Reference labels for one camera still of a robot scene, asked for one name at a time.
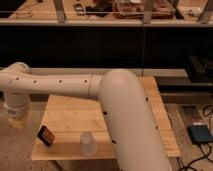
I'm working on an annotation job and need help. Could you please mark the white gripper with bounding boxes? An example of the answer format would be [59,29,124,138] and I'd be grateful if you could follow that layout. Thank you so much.
[4,103,29,129]

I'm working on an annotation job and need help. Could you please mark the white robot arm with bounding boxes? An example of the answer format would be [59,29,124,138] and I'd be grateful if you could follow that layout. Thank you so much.
[0,62,172,171]

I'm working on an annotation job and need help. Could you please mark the black brown eraser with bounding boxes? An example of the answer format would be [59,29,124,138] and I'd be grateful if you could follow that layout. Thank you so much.
[37,126,55,146]

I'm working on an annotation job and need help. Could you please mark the wooden table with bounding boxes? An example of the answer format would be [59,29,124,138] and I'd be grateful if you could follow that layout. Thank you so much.
[31,77,180,160]

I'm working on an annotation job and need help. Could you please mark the translucent plastic cup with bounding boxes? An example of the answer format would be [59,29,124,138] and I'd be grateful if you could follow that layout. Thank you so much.
[80,132,96,157]

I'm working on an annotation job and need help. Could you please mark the plastic tray on bench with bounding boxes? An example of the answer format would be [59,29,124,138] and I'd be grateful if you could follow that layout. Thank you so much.
[113,0,174,19]

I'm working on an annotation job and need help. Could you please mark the blue box on floor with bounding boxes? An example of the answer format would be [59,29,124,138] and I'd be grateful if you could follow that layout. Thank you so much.
[187,125,213,144]

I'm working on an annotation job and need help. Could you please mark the black device on right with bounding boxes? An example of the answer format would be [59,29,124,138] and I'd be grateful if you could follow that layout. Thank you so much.
[185,55,213,83]

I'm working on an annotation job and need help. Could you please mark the black cables on floor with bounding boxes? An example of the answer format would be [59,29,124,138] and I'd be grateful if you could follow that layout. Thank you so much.
[201,105,213,125]

